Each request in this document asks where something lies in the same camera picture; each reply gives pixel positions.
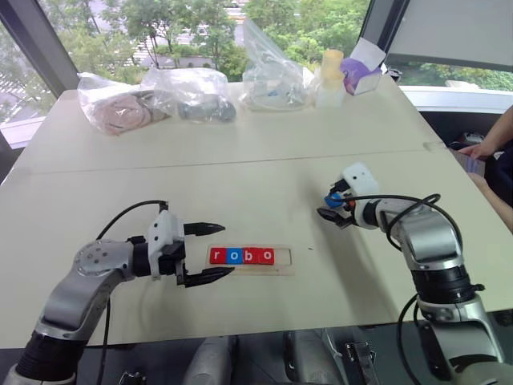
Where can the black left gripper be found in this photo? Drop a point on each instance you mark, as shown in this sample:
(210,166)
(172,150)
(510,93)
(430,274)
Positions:
(172,260)

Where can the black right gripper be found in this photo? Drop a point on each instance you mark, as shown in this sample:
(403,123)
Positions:
(349,212)

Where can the blue tile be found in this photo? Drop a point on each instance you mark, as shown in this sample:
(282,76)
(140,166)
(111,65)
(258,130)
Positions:
(332,199)

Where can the red letter tile b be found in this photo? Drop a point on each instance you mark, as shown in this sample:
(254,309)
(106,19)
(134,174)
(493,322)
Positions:
(250,256)

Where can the red letter tile o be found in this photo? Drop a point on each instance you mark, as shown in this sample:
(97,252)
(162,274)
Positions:
(266,256)

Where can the person's forearm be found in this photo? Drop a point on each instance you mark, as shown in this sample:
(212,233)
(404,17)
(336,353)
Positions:
(501,128)

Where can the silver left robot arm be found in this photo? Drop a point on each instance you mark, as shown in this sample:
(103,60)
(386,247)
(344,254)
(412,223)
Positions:
(80,288)

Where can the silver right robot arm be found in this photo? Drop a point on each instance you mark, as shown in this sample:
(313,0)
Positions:
(437,256)

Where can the red letter tile r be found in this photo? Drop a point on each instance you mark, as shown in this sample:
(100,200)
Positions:
(217,256)

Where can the blue letter o block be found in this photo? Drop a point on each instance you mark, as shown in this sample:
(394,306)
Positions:
(234,256)

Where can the wooden letter tile tray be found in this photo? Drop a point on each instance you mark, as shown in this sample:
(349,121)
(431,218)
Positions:
(283,260)

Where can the grey rounded robot leg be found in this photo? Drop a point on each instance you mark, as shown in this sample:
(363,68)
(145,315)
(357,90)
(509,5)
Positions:
(310,359)
(212,361)

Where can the person's bare hand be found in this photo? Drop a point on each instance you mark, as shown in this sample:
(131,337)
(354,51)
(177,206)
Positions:
(479,151)

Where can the yellow-capped bottle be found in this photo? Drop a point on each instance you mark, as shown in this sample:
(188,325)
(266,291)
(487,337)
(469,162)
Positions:
(330,78)

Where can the purple tissue box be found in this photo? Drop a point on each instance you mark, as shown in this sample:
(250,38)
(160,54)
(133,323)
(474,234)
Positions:
(358,76)

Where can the tall clear plastic bag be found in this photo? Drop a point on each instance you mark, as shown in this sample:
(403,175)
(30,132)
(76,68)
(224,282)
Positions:
(272,80)

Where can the plastic bag with grey contents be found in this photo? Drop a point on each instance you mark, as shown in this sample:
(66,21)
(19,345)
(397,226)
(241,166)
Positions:
(196,104)

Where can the person's bare leg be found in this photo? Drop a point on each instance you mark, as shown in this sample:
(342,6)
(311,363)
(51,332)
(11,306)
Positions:
(499,210)

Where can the plastic bag with pink contents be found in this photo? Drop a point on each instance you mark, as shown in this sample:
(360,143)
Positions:
(116,112)

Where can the person's dark clothing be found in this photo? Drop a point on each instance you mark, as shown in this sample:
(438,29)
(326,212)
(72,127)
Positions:
(501,172)

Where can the grey roller blind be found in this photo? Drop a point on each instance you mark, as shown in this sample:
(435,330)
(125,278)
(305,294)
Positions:
(453,32)

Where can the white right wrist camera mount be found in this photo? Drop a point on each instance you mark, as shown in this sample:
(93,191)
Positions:
(360,178)

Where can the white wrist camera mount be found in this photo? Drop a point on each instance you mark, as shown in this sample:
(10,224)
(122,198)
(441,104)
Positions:
(360,178)
(162,230)

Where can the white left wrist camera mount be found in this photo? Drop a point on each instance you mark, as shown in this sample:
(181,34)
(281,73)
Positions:
(162,230)

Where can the dark window frame pillar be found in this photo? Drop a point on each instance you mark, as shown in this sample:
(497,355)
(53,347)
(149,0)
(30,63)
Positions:
(382,28)
(36,40)

